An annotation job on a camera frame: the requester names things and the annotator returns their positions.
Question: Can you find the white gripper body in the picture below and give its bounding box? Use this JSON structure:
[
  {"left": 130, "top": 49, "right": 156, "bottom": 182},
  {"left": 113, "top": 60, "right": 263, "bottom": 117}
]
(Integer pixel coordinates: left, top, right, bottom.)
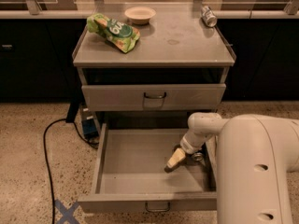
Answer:
[{"left": 180, "top": 130, "right": 212, "bottom": 154}]

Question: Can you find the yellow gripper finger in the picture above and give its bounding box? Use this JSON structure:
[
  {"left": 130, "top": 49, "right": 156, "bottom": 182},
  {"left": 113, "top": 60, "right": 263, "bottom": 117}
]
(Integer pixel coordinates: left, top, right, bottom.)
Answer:
[{"left": 164, "top": 147, "right": 186, "bottom": 173}]

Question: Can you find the blue pepsi can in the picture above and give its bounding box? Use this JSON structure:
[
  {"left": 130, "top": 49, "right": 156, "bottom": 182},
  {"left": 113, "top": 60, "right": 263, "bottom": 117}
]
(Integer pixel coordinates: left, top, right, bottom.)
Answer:
[{"left": 173, "top": 145, "right": 205, "bottom": 161}]

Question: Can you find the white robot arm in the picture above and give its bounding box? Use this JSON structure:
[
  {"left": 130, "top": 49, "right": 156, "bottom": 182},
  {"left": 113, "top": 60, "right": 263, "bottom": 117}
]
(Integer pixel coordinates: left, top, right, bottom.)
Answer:
[{"left": 165, "top": 112, "right": 299, "bottom": 224}]

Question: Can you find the open grey middle drawer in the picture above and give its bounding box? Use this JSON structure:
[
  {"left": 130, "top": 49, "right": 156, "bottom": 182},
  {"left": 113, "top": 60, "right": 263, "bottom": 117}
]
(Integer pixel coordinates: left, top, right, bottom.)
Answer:
[{"left": 78, "top": 125, "right": 217, "bottom": 213}]

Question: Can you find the closed grey top drawer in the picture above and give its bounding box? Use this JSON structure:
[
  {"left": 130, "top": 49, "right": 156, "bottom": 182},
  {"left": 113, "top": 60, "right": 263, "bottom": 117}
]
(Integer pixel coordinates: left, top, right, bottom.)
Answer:
[{"left": 82, "top": 84, "right": 226, "bottom": 111}]

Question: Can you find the grey drawer cabinet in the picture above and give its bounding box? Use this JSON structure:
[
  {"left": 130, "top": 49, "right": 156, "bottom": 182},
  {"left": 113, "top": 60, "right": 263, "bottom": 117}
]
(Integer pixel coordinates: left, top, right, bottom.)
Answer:
[{"left": 73, "top": 4, "right": 235, "bottom": 129}]

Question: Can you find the silver soda can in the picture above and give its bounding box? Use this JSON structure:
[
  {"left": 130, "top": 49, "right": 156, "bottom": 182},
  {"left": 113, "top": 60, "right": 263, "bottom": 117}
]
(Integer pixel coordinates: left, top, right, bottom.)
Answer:
[{"left": 201, "top": 6, "right": 218, "bottom": 27}]

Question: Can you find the dark lab counter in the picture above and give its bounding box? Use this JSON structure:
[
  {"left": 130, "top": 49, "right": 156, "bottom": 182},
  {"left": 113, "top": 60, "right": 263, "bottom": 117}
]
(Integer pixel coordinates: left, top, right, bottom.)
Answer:
[{"left": 0, "top": 19, "right": 299, "bottom": 102}]

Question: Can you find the blue power box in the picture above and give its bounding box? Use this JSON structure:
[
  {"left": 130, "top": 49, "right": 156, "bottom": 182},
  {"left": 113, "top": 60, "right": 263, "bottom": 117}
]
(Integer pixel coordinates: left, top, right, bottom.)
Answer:
[{"left": 80, "top": 105, "right": 98, "bottom": 139}]

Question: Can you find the blue tape cross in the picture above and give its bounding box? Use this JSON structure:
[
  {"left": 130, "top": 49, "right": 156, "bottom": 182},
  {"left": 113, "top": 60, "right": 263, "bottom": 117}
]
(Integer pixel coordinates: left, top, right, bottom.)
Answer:
[{"left": 55, "top": 200, "right": 79, "bottom": 224}]

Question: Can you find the green chip bag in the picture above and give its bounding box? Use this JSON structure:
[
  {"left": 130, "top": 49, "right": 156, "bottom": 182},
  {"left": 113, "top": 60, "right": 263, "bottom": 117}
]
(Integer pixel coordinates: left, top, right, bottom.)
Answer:
[{"left": 87, "top": 13, "right": 140, "bottom": 53}]

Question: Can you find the beige paper bowl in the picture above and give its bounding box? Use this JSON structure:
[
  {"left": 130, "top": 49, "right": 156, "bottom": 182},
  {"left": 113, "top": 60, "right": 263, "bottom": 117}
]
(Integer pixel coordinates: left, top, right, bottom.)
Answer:
[{"left": 124, "top": 7, "right": 156, "bottom": 25}]

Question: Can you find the black cable left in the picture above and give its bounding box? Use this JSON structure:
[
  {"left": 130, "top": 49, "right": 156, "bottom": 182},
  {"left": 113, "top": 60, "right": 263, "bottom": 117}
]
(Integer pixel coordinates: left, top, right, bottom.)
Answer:
[{"left": 42, "top": 118, "right": 100, "bottom": 224}]

